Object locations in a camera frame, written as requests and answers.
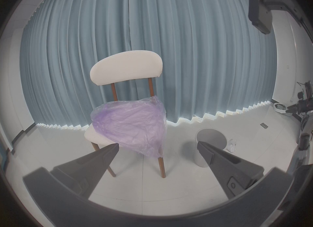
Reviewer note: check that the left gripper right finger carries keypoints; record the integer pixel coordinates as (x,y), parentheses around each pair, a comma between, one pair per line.
(225,169)

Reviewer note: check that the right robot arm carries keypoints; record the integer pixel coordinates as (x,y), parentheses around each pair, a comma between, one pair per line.
(305,106)

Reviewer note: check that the purple plastic bag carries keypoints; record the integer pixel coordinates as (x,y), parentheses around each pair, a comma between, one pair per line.
(127,123)

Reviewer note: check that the blue-green curtain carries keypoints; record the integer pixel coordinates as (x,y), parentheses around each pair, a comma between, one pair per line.
(195,50)

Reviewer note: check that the white trash bin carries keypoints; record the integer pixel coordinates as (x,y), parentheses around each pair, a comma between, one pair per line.
(211,135)

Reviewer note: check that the white wooden chair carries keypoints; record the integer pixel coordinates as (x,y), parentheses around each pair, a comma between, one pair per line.
(127,67)

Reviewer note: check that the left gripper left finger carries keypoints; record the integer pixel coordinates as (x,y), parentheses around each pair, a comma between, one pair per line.
(88,169)

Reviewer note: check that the crumpled clear wrapper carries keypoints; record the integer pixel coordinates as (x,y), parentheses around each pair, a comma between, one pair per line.
(231,146)

